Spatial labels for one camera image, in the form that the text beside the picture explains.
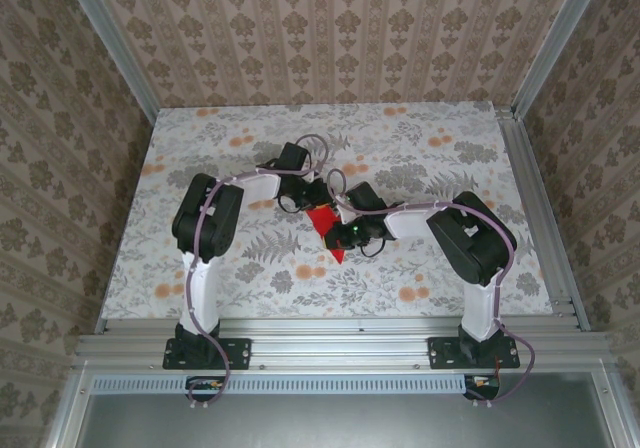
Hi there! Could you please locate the aluminium side rail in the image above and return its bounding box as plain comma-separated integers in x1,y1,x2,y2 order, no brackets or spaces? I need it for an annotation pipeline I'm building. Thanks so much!
494,107,592,333

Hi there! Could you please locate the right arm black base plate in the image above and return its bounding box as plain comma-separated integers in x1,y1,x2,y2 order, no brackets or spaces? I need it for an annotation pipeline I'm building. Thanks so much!
428,336,521,371

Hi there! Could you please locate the aluminium frame post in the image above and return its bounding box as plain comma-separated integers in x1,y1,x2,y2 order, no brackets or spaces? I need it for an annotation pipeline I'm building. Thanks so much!
509,0,601,120
58,0,162,125

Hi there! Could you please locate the grey metal sheet panel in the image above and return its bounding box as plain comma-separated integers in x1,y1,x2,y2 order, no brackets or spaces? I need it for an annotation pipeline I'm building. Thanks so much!
74,372,617,448

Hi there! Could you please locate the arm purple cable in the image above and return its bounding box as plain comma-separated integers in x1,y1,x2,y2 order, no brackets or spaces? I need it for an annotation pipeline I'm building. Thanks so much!
327,168,536,407
183,133,331,409

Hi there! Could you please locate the grey slotted cable duct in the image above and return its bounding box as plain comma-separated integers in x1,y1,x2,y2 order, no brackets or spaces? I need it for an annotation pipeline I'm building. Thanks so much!
92,373,470,395

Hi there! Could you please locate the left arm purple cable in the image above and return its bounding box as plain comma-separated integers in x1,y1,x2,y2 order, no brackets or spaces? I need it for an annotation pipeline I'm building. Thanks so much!
183,133,331,409

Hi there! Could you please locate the small black connector board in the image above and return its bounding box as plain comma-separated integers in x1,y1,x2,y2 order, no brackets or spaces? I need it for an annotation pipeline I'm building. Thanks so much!
185,375,227,403
463,373,501,402

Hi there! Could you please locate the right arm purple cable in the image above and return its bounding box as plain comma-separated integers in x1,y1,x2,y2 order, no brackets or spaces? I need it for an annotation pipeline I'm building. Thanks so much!
327,168,536,407

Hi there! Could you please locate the wide aluminium base rail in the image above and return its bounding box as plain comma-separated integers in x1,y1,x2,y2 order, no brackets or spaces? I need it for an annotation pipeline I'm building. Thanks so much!
74,316,614,370

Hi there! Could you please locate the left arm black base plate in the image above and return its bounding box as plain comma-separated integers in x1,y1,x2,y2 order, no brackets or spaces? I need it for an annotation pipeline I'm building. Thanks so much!
162,336,252,371

